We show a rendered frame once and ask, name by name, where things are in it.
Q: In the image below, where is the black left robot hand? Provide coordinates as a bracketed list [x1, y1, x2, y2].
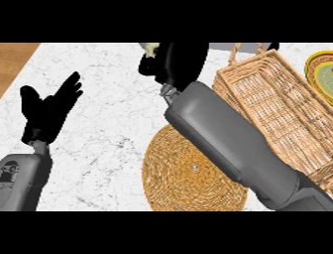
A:
[19, 70, 84, 146]

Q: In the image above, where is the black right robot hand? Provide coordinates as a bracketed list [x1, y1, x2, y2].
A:
[137, 43, 211, 94]

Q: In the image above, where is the pale frosted cupcake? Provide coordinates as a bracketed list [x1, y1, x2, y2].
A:
[138, 43, 162, 60]

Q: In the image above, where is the rectangular wicker basket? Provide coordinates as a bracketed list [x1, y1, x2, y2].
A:
[211, 43, 333, 200]

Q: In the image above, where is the round woven straw placemat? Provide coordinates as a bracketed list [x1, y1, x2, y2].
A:
[140, 123, 251, 212]

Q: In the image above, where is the yellow and green plate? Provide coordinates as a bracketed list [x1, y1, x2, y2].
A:
[302, 50, 333, 116]

